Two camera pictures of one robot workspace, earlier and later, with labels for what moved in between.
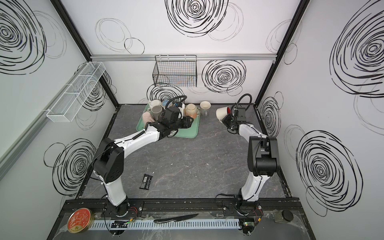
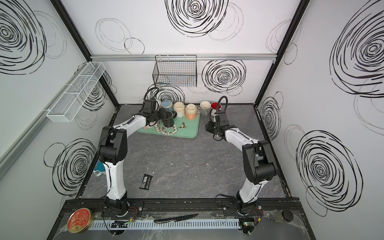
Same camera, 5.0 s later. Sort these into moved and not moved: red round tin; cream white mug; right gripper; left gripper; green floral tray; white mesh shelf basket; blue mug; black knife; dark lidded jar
Moved: left gripper; right gripper; cream white mug
Not moved: blue mug; dark lidded jar; black knife; white mesh shelf basket; green floral tray; red round tin
